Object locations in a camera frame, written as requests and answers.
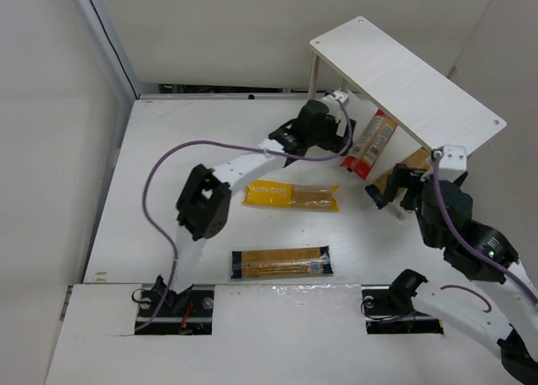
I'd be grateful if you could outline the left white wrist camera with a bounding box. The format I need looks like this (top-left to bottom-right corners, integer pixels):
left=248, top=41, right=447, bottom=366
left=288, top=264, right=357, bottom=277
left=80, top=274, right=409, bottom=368
left=322, top=90, right=350, bottom=108

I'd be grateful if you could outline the blue spaghetti bag front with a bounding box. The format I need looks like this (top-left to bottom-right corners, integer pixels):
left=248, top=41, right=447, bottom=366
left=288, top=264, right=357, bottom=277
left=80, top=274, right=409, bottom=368
left=230, top=246, right=334, bottom=280

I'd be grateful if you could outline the white two-tier shelf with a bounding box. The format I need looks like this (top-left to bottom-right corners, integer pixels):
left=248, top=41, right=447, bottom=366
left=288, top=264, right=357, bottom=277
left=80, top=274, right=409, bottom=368
left=303, top=16, right=508, bottom=221

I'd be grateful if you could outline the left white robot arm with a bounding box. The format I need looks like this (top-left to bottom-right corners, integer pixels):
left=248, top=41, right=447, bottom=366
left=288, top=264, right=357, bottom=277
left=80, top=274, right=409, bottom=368
left=155, top=91, right=355, bottom=314

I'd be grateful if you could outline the red spaghetti bag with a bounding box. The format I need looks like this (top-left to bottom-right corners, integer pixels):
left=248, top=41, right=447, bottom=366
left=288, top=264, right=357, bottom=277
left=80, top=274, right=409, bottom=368
left=340, top=109, right=398, bottom=180

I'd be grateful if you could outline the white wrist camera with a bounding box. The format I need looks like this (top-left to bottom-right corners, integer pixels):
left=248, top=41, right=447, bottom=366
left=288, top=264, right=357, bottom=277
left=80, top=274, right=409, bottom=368
left=420, top=145, right=467, bottom=182
left=322, top=90, right=350, bottom=108

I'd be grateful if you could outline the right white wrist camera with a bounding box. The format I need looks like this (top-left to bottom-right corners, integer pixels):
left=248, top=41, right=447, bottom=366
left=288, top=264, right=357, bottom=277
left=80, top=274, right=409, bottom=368
left=420, top=145, right=467, bottom=182

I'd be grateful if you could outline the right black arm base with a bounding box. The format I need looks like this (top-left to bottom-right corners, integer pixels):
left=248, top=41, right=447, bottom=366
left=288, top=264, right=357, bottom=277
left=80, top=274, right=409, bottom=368
left=360, top=269, right=444, bottom=335

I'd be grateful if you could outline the dark blue spaghetti bag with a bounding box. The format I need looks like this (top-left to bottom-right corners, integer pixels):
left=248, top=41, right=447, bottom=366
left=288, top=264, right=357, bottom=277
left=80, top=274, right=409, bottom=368
left=365, top=148, right=430, bottom=209

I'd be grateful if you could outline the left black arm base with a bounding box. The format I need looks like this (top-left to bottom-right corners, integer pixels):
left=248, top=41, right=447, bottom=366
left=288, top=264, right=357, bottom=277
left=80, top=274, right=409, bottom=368
left=131, top=276, right=215, bottom=336

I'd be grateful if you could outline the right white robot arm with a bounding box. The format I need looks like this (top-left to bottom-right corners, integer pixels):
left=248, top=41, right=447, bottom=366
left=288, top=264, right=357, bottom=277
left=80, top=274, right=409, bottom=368
left=384, top=164, right=537, bottom=384

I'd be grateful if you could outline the yellow spaghetti bag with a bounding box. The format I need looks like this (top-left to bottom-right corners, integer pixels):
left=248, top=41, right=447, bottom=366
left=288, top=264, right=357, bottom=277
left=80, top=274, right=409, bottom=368
left=242, top=180, right=339, bottom=212

